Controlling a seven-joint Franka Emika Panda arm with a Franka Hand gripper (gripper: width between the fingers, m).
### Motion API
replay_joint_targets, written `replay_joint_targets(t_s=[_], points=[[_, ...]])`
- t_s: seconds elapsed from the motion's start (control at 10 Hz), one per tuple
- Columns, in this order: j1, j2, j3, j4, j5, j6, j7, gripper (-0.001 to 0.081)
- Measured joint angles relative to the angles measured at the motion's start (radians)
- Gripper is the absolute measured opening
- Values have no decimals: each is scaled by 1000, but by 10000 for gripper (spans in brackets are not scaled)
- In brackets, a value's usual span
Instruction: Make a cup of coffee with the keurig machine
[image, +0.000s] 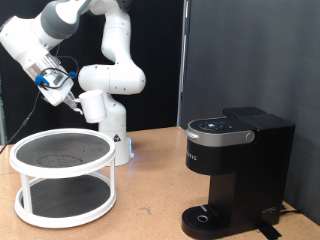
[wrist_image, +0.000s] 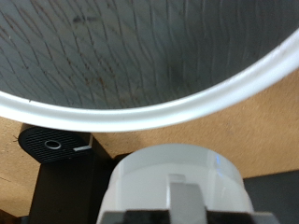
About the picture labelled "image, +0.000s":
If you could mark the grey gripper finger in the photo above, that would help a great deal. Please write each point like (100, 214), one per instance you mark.
(71, 101)

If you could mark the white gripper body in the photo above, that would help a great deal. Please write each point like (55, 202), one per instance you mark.
(58, 90)

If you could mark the white mug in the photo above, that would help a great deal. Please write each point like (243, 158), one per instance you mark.
(93, 106)

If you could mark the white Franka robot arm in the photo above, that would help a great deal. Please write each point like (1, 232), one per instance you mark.
(110, 80)

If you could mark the black Keurig coffee machine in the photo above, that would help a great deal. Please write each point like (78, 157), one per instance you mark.
(250, 173)

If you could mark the white two-tier turntable stand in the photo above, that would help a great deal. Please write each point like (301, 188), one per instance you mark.
(66, 196)

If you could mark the black curtain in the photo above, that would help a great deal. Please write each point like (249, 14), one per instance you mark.
(160, 50)

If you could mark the black tape strip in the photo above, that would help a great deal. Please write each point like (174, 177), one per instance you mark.
(268, 230)

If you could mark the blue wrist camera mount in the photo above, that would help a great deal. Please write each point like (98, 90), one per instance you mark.
(73, 75)

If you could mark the silver metal frame post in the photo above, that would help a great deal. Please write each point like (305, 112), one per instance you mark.
(2, 123)
(182, 66)

